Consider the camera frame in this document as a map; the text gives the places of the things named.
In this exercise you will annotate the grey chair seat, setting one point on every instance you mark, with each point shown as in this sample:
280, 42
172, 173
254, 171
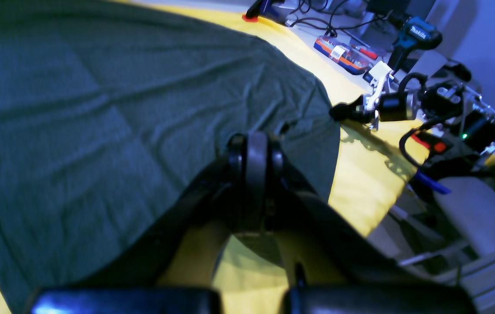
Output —
470, 208

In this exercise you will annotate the dark green long-sleeve shirt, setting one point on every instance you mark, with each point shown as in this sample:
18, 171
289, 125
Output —
121, 131

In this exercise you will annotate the orange blue screwdriver bit box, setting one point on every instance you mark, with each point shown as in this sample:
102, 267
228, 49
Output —
356, 60

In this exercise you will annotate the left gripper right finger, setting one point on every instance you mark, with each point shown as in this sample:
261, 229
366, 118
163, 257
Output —
316, 244

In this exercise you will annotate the teal cordless drill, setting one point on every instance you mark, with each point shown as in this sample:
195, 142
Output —
414, 34

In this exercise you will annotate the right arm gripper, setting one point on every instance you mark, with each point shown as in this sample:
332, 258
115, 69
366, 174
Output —
385, 103

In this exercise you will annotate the yellow table cloth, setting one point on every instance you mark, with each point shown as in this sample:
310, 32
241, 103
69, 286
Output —
360, 174

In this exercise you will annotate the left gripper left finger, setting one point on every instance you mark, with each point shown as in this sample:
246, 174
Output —
183, 247

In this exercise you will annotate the red and black clamp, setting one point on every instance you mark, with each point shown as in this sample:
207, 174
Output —
265, 9

